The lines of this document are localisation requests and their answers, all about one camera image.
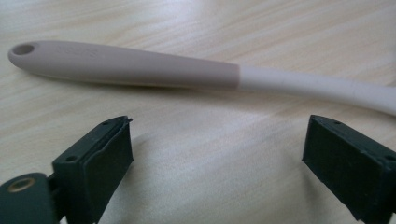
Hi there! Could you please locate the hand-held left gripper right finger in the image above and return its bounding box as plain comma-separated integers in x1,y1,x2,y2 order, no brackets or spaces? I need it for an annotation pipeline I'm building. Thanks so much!
302,114,396,224

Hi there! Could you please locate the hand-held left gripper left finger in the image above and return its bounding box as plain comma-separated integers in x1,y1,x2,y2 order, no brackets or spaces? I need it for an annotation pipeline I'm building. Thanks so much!
51,115,134,224

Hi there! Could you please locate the beige utensil handle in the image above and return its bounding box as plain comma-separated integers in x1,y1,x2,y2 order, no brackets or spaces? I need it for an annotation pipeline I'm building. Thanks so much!
7,40,396,118

